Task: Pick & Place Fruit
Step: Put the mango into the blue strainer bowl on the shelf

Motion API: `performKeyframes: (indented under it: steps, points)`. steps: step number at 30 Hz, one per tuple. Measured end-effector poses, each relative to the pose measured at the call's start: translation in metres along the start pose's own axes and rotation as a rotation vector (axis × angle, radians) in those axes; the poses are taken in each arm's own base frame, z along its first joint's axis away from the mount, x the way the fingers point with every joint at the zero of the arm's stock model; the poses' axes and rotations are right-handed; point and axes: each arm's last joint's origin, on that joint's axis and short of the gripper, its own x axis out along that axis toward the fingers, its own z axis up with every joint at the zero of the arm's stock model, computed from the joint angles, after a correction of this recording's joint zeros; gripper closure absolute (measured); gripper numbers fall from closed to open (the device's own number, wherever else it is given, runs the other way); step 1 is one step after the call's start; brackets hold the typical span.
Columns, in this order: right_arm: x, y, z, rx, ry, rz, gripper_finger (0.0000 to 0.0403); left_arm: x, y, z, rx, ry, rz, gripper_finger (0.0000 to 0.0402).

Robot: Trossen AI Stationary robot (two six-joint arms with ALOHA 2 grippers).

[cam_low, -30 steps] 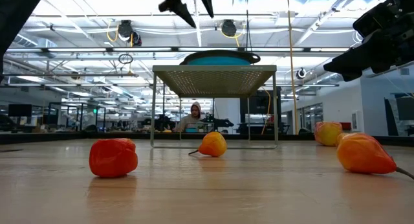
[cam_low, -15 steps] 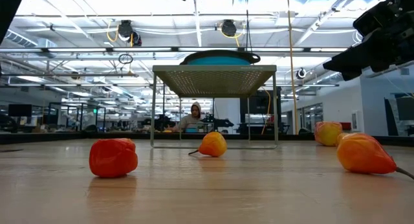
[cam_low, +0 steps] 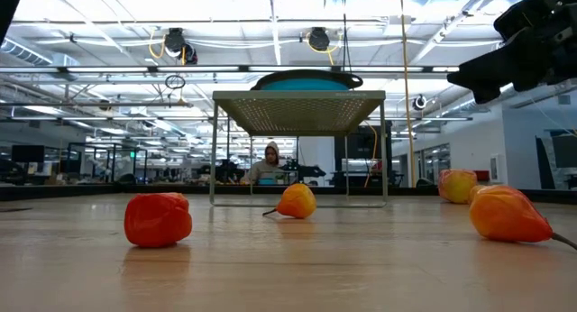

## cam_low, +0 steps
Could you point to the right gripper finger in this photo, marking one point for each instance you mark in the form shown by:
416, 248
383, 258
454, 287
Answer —
496, 68

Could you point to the yellow-red apple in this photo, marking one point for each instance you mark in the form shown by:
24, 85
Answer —
456, 186

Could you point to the small orange toy fruit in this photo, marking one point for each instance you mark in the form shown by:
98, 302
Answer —
473, 195

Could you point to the teal collapsible bowl grey rim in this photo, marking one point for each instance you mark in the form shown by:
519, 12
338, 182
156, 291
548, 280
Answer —
306, 84

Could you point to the red-orange bell pepper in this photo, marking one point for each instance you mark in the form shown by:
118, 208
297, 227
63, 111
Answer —
158, 222

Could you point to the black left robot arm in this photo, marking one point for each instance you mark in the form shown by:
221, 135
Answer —
6, 1

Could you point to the red box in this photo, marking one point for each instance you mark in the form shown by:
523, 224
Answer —
482, 176

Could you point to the orange toy pear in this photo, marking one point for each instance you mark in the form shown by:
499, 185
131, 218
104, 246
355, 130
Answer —
509, 215

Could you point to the black computer monitor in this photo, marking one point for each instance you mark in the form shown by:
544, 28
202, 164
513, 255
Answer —
28, 153
360, 145

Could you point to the pale green perforated metal shelf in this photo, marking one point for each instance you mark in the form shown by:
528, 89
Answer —
297, 113

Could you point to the small black desk robot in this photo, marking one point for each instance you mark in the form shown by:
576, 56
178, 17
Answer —
308, 171

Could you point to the small yellow-orange toy pear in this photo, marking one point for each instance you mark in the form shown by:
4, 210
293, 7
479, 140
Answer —
297, 201

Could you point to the person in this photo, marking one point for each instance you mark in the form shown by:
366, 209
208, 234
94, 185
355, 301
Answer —
270, 156

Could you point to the dark wall panel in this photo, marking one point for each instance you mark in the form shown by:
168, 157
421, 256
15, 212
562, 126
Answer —
563, 154

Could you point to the black metal table frame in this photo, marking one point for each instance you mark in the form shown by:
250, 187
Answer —
405, 191

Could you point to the black frame work cell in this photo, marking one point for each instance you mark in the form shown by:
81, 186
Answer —
112, 145

